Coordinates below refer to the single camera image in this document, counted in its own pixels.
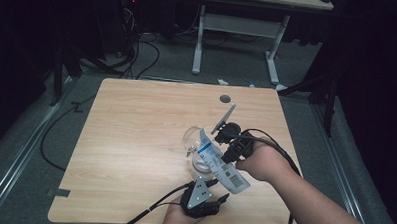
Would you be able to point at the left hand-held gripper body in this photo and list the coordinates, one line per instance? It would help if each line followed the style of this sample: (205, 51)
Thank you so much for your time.
(198, 195)

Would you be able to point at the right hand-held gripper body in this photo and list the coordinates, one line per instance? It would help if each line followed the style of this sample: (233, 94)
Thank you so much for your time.
(240, 143)

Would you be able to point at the white and blue pouch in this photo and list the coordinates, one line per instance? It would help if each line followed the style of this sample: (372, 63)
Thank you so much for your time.
(218, 166)

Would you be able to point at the clear glass jar with lid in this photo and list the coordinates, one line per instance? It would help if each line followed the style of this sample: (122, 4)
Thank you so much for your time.
(190, 138)

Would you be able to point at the person's left hand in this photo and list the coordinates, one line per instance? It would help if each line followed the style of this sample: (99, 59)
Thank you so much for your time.
(181, 219)

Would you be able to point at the person's right hand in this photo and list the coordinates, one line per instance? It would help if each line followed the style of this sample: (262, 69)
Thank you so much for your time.
(268, 164)

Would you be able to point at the black metal stand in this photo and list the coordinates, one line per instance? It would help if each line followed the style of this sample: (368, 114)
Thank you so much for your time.
(329, 106)
(57, 77)

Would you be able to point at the grey tape piece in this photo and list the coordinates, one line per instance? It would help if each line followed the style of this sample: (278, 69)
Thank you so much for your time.
(61, 192)

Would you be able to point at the black tape piece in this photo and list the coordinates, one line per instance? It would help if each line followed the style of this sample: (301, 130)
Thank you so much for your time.
(77, 107)

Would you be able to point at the metal floor rail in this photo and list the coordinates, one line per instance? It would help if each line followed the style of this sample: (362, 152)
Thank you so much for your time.
(25, 152)
(335, 160)

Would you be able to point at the beige desk with white frame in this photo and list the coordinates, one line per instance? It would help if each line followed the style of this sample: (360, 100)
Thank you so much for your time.
(239, 25)

